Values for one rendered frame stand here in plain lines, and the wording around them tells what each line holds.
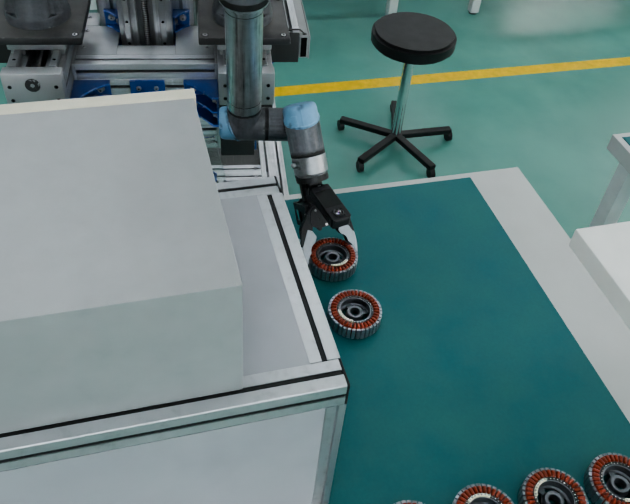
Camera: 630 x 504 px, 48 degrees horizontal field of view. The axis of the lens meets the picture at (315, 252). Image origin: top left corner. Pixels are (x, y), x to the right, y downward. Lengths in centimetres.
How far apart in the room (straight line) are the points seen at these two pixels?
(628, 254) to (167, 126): 67
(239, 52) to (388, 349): 67
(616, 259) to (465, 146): 229
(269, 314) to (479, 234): 84
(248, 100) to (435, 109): 209
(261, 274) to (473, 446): 54
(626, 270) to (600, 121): 272
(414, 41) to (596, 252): 191
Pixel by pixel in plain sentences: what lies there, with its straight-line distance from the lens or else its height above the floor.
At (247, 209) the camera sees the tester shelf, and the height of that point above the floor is 111.
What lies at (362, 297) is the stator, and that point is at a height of 78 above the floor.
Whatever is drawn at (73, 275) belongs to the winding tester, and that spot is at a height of 132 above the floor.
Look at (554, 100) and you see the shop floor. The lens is 382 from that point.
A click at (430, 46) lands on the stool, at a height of 56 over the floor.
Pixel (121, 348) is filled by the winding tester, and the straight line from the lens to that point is 82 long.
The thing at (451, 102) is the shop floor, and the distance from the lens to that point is 361.
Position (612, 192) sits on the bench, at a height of 57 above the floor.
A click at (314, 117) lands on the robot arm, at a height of 104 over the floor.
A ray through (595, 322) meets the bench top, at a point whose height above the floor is 75.
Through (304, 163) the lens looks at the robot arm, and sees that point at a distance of 150.
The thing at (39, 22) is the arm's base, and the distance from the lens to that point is 185.
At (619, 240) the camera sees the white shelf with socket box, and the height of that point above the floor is 120.
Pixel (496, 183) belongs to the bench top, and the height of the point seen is 75.
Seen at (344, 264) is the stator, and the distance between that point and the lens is 153.
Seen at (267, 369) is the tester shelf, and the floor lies 111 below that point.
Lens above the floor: 189
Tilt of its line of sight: 45 degrees down
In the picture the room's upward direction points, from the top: 6 degrees clockwise
